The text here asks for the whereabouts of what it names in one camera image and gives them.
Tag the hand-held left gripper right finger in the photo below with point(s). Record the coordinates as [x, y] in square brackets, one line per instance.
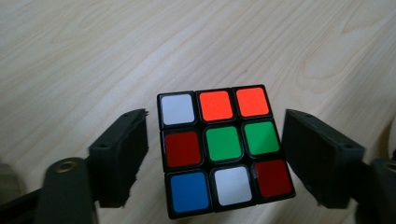
[320, 155]

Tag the colourful puzzle cube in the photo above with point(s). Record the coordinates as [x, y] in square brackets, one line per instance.
[224, 146]

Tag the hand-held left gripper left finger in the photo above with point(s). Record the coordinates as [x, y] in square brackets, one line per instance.
[120, 155]

